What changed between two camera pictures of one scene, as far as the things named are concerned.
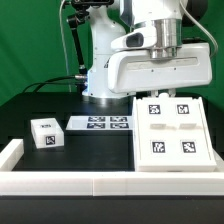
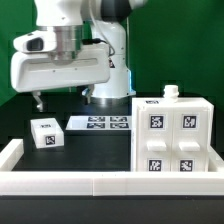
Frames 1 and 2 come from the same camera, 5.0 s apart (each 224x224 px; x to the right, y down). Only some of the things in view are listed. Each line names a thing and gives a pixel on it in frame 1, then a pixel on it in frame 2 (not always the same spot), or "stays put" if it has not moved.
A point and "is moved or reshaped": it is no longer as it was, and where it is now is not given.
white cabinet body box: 172,134 stays put
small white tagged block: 47,133 stays put
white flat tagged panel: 100,123 stays put
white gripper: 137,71 -> 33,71
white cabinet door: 190,139 is moved or reshaped
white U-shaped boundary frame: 100,183 stays put
